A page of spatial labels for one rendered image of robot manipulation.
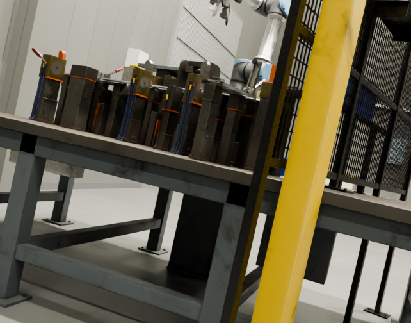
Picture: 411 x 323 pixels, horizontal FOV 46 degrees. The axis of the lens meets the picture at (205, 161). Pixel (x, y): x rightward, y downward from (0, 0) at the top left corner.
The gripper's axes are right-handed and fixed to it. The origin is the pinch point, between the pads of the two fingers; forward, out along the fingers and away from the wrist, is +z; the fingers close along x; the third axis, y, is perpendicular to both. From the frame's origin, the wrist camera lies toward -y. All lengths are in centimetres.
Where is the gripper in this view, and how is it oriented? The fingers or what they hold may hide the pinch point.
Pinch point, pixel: (220, 21)
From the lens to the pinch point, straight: 271.3
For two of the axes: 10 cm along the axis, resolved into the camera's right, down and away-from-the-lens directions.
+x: -5.0, -0.7, -8.6
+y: -8.4, -1.8, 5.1
